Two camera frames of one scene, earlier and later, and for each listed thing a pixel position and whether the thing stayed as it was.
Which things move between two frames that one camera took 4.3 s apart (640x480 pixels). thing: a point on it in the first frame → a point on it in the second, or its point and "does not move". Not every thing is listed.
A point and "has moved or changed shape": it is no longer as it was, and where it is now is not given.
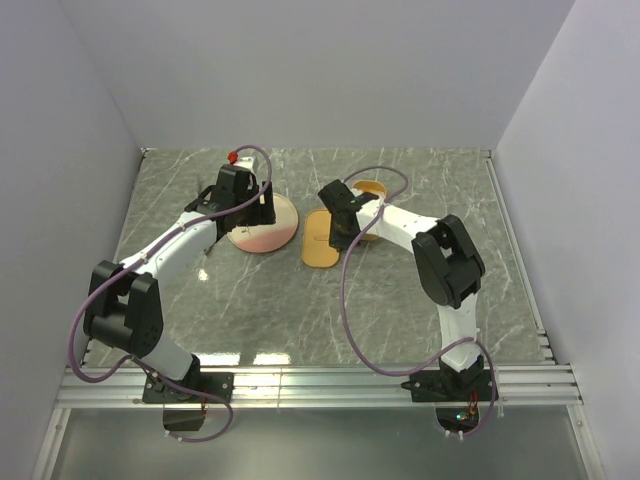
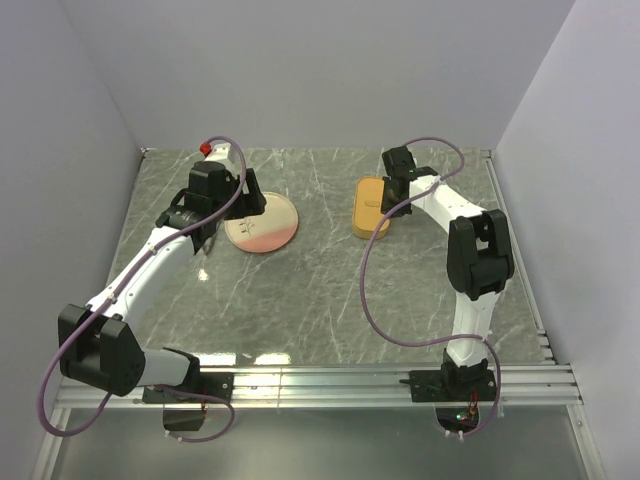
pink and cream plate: [268, 237] does not move
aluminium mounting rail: [522, 386] does not move
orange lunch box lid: [316, 249] has moved or changed shape
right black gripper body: [338, 237] → [389, 201]
